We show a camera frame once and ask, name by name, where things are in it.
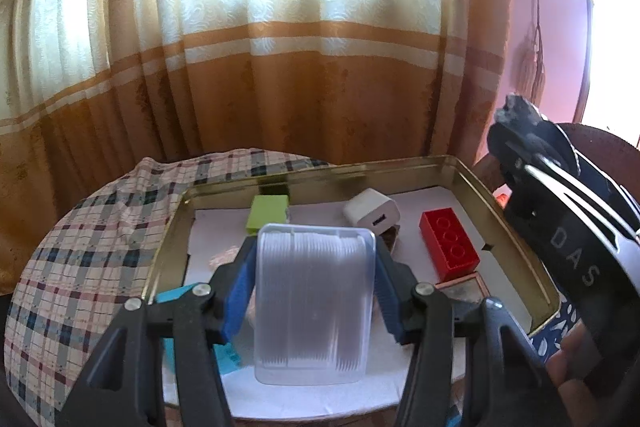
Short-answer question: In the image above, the white charger plug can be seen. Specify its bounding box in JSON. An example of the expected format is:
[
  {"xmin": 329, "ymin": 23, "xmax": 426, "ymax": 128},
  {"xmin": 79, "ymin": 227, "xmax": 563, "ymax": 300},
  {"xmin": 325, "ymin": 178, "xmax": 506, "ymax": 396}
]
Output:
[{"xmin": 342, "ymin": 188, "xmax": 402, "ymax": 233}]

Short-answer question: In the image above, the green toy brick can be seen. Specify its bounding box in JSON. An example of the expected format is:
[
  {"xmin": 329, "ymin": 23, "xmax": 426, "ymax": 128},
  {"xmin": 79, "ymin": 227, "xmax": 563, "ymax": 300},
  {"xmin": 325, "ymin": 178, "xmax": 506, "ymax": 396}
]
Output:
[{"xmin": 245, "ymin": 194, "xmax": 292, "ymax": 236}]

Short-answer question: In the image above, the person's right hand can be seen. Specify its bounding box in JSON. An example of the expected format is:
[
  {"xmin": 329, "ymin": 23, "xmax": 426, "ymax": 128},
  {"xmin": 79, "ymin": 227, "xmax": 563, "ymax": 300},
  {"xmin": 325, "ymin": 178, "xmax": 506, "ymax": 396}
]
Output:
[{"xmin": 545, "ymin": 324, "xmax": 601, "ymax": 398}]

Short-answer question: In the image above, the clear plastic box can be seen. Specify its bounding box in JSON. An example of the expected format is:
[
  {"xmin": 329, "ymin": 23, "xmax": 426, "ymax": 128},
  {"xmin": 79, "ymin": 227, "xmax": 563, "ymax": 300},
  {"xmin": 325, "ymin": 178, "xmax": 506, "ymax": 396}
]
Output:
[{"xmin": 254, "ymin": 223, "xmax": 377, "ymax": 387}]

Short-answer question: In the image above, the pink card deck box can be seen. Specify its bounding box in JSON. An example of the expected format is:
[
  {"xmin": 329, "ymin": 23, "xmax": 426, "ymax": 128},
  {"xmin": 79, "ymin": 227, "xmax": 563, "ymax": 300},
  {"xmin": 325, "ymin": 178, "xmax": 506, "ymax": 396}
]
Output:
[{"xmin": 435, "ymin": 271, "xmax": 493, "ymax": 305}]

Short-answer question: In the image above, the cream and orange curtain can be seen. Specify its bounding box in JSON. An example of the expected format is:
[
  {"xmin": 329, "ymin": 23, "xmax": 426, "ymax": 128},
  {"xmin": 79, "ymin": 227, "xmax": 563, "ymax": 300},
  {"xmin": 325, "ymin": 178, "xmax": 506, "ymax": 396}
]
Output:
[{"xmin": 0, "ymin": 0, "xmax": 516, "ymax": 293}]

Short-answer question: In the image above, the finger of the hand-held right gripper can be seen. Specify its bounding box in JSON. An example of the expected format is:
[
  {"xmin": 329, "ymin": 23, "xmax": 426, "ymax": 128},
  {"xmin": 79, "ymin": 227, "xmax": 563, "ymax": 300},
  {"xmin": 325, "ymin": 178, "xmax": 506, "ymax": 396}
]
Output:
[{"xmin": 487, "ymin": 93, "xmax": 556, "ymax": 188}]

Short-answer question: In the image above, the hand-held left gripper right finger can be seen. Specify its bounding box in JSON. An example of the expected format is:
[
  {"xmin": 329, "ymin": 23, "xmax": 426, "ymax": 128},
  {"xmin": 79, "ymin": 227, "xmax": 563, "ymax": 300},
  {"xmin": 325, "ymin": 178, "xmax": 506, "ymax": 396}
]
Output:
[{"xmin": 372, "ymin": 237, "xmax": 573, "ymax": 427}]

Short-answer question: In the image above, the plaid tablecloth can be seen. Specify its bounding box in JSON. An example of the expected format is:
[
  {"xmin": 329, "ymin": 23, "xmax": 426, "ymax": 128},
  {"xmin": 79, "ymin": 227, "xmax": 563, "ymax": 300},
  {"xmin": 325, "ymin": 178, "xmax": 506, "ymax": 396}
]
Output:
[{"xmin": 4, "ymin": 148, "xmax": 341, "ymax": 427}]

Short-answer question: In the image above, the hanging wall tassel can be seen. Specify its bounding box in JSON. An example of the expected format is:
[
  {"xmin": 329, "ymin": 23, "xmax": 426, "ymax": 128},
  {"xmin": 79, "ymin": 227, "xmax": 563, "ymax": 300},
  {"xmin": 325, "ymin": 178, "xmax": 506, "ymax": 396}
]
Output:
[{"xmin": 515, "ymin": 0, "xmax": 548, "ymax": 100}]

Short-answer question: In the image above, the blue toy brick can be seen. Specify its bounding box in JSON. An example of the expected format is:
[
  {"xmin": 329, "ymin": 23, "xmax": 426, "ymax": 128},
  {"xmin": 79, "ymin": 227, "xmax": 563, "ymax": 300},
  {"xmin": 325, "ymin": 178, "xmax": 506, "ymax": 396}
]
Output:
[{"xmin": 155, "ymin": 283, "xmax": 243, "ymax": 375}]

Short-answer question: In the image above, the blue feather-print cloth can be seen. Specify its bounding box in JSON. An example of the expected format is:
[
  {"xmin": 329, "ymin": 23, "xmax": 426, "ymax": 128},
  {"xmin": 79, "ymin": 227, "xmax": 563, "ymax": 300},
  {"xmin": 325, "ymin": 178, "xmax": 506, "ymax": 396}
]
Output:
[{"xmin": 530, "ymin": 297, "xmax": 586, "ymax": 358}]

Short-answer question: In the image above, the red toy brick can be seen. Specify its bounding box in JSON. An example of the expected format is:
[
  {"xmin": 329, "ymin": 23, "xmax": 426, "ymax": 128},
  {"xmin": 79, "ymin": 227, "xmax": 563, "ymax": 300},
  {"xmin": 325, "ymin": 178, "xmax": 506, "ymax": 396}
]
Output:
[{"xmin": 419, "ymin": 208, "xmax": 482, "ymax": 284}]

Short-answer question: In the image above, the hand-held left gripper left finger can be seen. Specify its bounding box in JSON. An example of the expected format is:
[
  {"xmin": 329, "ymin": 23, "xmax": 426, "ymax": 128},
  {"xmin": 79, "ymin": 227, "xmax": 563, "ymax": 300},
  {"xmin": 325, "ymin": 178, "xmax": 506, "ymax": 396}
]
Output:
[{"xmin": 57, "ymin": 234, "xmax": 258, "ymax": 427}]

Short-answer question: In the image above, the gold tin tray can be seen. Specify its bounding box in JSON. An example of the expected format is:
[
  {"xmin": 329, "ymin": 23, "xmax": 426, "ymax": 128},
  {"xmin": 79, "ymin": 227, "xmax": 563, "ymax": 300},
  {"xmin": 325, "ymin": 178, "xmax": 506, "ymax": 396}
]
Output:
[{"xmin": 142, "ymin": 154, "xmax": 561, "ymax": 420}]

